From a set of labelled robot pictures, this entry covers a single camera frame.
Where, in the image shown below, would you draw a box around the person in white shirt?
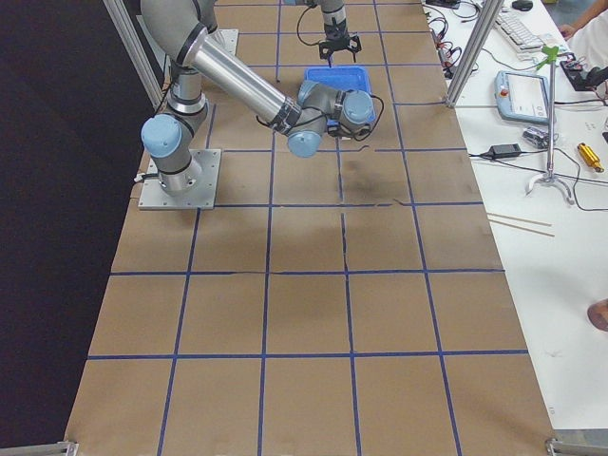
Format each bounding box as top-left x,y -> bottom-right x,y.
559,0 -> 607,68

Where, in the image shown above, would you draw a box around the black computer mouse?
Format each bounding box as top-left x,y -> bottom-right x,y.
511,0 -> 534,11

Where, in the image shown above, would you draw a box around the white keyboard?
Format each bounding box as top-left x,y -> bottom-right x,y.
495,12 -> 544,53

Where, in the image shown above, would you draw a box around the black power adapter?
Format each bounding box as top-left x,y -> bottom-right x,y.
488,143 -> 522,160

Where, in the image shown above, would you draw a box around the silver stand with green clip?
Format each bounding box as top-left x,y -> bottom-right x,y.
525,46 -> 575,205

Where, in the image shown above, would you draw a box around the aluminium frame post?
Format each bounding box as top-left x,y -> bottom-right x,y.
103,0 -> 162,108
445,0 -> 503,107

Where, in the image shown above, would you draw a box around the brown paper table cover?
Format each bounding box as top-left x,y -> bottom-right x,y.
66,1 -> 551,455

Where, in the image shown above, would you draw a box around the black camera cable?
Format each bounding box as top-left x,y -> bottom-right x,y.
256,94 -> 385,142

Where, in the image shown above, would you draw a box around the wooden chopstick upper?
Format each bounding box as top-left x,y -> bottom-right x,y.
486,213 -> 552,227

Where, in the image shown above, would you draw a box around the blue teach pendant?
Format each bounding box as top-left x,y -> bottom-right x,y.
494,70 -> 549,125

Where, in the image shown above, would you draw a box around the left aluminium frame post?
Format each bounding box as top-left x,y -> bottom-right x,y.
103,0 -> 162,108

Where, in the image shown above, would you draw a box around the gold metal cylinder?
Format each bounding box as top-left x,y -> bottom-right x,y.
577,142 -> 604,173

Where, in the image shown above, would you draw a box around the blue plastic tray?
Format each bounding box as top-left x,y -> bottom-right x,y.
297,65 -> 372,105

